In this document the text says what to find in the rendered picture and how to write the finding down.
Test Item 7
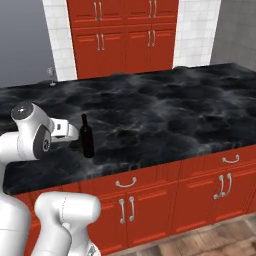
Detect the red drawer front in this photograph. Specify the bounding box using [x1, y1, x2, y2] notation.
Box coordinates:
[79, 162, 182, 199]
[14, 181, 81, 205]
[179, 143, 256, 181]

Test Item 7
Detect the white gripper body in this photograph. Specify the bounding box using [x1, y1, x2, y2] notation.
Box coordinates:
[64, 122, 81, 142]

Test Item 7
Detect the dark wine bottle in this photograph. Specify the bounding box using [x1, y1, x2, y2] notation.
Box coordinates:
[79, 113, 96, 159]

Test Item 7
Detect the silver drawer handle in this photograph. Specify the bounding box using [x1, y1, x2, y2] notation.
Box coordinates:
[115, 176, 138, 189]
[221, 154, 241, 165]

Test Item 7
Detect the tall red cupboard run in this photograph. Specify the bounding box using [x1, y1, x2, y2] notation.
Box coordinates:
[65, 0, 180, 81]

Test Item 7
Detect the red cupboard door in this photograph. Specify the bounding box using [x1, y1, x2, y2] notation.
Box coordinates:
[87, 191, 130, 256]
[170, 170, 226, 236]
[209, 162, 256, 224]
[125, 182, 178, 249]

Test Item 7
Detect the silver door handle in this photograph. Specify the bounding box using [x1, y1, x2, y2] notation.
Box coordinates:
[222, 172, 233, 198]
[213, 174, 225, 201]
[118, 198, 127, 225]
[128, 195, 136, 223]

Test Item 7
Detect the clear wine glass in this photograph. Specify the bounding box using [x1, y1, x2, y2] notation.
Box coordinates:
[46, 66, 57, 87]

